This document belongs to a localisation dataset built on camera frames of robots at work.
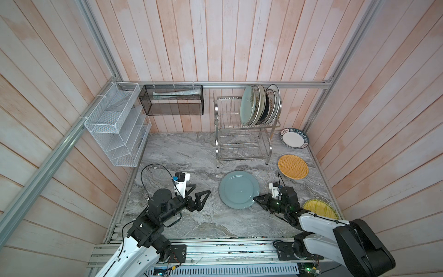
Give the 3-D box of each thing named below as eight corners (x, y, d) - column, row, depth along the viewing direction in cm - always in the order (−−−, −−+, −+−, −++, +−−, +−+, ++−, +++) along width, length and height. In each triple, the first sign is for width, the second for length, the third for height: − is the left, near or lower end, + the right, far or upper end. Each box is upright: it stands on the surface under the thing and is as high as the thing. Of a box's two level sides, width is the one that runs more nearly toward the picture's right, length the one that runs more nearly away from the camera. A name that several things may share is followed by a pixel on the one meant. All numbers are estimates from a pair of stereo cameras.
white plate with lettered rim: (283, 148, 115) (285, 145, 112) (278, 130, 126) (279, 127, 123) (309, 148, 115) (311, 145, 112) (301, 130, 126) (303, 127, 123)
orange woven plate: (281, 179, 99) (282, 177, 98) (275, 156, 110) (276, 154, 108) (309, 179, 99) (311, 177, 98) (301, 156, 110) (302, 154, 108)
